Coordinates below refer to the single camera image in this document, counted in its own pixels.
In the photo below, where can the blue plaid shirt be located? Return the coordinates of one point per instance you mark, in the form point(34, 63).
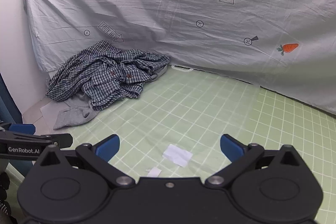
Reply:
point(105, 74)

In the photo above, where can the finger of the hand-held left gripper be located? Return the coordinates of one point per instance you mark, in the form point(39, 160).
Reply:
point(23, 128)
point(63, 140)

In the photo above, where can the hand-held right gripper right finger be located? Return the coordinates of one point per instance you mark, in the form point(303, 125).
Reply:
point(231, 146)

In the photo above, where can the dark blue cloth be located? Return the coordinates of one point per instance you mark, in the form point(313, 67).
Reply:
point(8, 103)

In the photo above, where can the large white paper piece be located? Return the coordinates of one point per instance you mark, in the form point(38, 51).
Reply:
point(177, 155)

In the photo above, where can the grey jersey garment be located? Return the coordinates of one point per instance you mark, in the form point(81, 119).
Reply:
point(76, 115)

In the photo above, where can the small white paper piece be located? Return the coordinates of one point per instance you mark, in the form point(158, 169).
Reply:
point(155, 172)

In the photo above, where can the green grid mat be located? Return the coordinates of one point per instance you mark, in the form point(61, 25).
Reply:
point(210, 108)

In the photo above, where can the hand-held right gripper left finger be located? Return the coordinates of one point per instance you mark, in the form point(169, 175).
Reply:
point(109, 146)

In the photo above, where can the person's left hand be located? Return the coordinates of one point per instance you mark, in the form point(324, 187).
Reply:
point(4, 192)

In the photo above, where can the grey printed bedsheet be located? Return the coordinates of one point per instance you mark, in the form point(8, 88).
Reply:
point(183, 16)

